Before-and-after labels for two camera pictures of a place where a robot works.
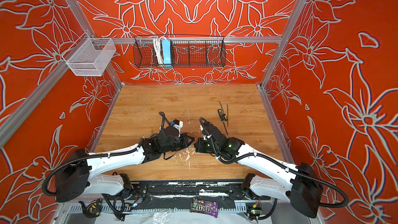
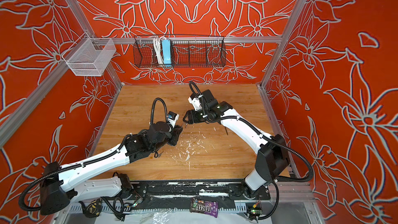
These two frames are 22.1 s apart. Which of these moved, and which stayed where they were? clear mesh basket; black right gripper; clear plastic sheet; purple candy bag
Moved: black right gripper
Stayed: clear mesh basket; clear plastic sheet; purple candy bag
